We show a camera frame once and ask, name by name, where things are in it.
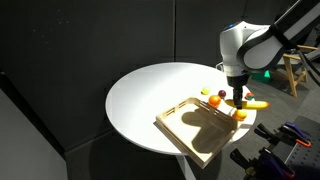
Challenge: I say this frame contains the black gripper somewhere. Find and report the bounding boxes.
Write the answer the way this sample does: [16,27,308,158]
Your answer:
[227,73,250,110]

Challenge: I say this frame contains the yellow banana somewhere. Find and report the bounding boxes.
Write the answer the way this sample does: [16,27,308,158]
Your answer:
[224,99,270,111]

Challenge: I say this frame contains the wooden crate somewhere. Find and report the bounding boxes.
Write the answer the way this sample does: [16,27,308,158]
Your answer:
[155,96,239,169]

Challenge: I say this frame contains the yellow-orange round fruit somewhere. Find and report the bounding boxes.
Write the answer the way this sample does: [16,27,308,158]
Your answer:
[232,109,248,122]

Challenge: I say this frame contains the orange fruit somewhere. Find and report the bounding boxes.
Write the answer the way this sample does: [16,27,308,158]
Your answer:
[208,94,223,109]

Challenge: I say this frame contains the green box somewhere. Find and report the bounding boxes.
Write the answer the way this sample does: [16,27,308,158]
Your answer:
[251,69,272,84]

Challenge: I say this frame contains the yellow-green lime fruit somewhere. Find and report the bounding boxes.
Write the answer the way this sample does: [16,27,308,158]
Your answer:
[200,86,212,96]

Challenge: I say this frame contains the wooden stool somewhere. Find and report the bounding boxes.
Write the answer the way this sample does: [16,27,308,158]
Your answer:
[282,44,319,98]

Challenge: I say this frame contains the purple clamp with orange trigger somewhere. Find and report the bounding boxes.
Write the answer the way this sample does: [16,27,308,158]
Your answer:
[254,121,313,148]
[229,147,297,180]

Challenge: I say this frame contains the black perforated board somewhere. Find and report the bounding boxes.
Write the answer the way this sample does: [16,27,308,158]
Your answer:
[269,114,320,180]

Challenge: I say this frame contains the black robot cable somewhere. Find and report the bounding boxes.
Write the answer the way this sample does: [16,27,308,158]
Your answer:
[297,49,320,87]

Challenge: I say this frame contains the white table pedestal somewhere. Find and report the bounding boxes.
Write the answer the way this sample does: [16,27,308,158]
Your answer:
[176,153,198,180]

